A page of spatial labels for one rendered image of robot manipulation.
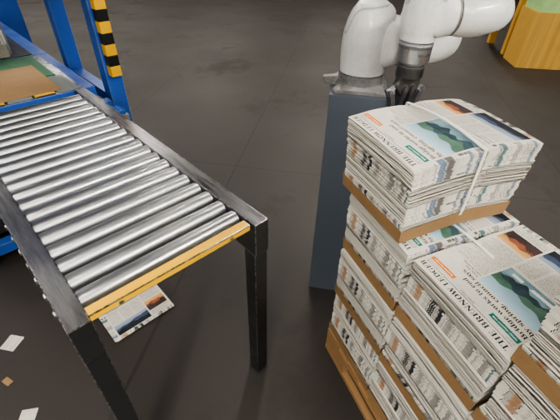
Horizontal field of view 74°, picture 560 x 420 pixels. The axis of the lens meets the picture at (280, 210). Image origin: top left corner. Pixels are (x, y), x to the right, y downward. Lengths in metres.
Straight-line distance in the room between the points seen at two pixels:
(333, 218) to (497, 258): 0.75
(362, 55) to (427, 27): 0.29
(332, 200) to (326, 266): 0.39
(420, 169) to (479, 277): 0.30
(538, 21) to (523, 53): 0.37
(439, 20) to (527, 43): 4.83
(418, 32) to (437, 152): 0.33
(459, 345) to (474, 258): 0.21
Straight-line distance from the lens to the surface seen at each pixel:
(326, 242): 1.70
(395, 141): 0.94
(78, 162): 1.46
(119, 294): 0.90
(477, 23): 1.16
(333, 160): 1.45
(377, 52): 1.32
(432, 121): 1.06
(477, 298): 0.94
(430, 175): 0.89
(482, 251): 1.07
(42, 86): 2.22
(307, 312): 1.84
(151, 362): 1.76
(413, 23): 1.09
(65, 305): 0.96
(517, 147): 1.06
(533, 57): 6.00
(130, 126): 1.64
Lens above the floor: 1.48
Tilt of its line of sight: 38 degrees down
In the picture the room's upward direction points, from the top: 2 degrees clockwise
